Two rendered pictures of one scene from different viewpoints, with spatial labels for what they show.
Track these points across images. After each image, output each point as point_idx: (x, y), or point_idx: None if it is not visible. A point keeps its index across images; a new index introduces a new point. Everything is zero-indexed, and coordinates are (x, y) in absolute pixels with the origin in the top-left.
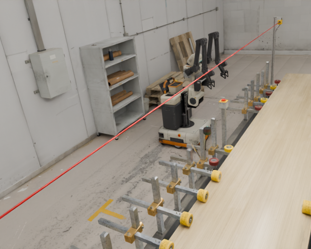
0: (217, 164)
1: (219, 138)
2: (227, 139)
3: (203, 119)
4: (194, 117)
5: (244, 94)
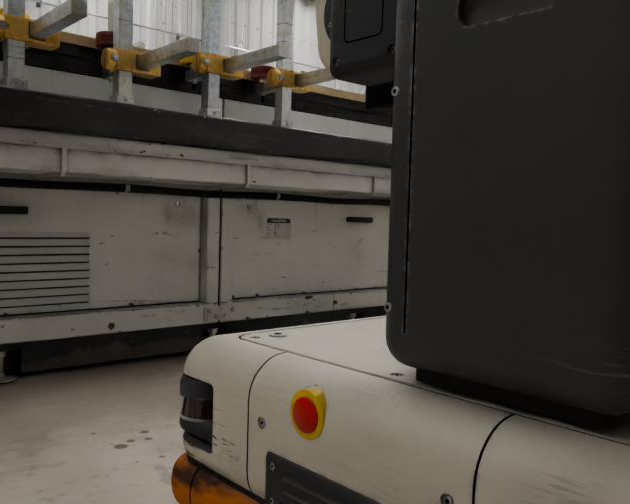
0: None
1: (167, 493)
2: (133, 466)
3: (270, 343)
4: (354, 374)
5: (293, 13)
